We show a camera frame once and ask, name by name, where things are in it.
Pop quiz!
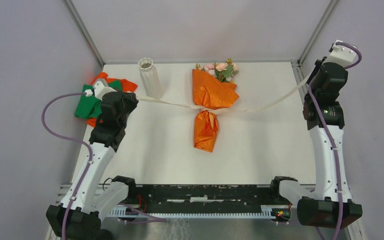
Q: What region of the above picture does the cream printed ribbon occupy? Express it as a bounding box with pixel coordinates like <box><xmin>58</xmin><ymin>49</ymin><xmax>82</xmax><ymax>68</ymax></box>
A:
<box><xmin>136</xmin><ymin>75</ymin><xmax>310</xmax><ymax>115</ymax></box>

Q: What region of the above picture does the orange wrapping paper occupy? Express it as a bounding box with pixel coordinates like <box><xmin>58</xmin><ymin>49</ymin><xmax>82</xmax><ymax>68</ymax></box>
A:
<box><xmin>192</xmin><ymin>69</ymin><xmax>240</xmax><ymax>153</ymax></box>

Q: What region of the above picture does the pink artificial flower bouquet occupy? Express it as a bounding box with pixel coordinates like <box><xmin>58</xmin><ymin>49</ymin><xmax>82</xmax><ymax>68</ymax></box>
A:
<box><xmin>195</xmin><ymin>58</ymin><xmax>239</xmax><ymax>83</ymax></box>

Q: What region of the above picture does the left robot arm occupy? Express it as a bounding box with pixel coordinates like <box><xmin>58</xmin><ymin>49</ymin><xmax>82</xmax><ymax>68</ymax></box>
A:
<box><xmin>46</xmin><ymin>91</ymin><xmax>139</xmax><ymax>240</ymax></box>

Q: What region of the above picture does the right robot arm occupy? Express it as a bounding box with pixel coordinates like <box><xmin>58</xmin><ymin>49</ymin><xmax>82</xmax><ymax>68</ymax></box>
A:
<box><xmin>268</xmin><ymin>59</ymin><xmax>363</xmax><ymax>230</ymax></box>

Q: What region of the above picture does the white ribbed vase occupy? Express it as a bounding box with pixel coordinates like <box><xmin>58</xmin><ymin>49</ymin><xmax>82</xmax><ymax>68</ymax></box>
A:
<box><xmin>138</xmin><ymin>58</ymin><xmax>164</xmax><ymax>99</ymax></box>

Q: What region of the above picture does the orange cloth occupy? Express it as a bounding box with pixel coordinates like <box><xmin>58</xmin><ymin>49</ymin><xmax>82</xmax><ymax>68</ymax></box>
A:
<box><xmin>85</xmin><ymin>72</ymin><xmax>139</xmax><ymax>129</ymax></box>

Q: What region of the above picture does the green cloth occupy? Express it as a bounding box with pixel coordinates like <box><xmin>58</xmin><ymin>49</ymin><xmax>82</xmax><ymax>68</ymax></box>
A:
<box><xmin>74</xmin><ymin>78</ymin><xmax>123</xmax><ymax>120</ymax></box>

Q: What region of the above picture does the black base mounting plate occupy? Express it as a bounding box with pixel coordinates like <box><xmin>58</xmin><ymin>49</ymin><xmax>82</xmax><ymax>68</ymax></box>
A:
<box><xmin>122</xmin><ymin>184</ymin><xmax>290</xmax><ymax>214</ymax></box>

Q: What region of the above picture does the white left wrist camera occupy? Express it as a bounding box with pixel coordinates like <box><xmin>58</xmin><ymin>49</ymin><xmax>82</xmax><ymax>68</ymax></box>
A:
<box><xmin>84</xmin><ymin>78</ymin><xmax>116</xmax><ymax>101</ymax></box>

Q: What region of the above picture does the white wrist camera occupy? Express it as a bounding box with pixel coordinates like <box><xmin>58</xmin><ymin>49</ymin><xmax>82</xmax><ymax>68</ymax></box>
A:
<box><xmin>84</xmin><ymin>78</ymin><xmax>116</xmax><ymax>101</ymax></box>
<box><xmin>324</xmin><ymin>39</ymin><xmax>362</xmax><ymax>69</ymax></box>

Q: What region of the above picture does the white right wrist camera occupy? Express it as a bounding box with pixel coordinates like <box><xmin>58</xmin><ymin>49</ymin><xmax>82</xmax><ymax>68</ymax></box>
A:
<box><xmin>324</xmin><ymin>39</ymin><xmax>362</xmax><ymax>69</ymax></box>

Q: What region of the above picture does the aluminium frame rail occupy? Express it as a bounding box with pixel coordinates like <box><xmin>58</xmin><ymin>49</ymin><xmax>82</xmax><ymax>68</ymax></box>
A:
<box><xmin>55</xmin><ymin>184</ymin><xmax>357</xmax><ymax>208</ymax></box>

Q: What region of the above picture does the white slotted cable duct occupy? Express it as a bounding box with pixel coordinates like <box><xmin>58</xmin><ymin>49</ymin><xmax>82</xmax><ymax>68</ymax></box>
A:
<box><xmin>107</xmin><ymin>206</ymin><xmax>276</xmax><ymax>220</ymax></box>

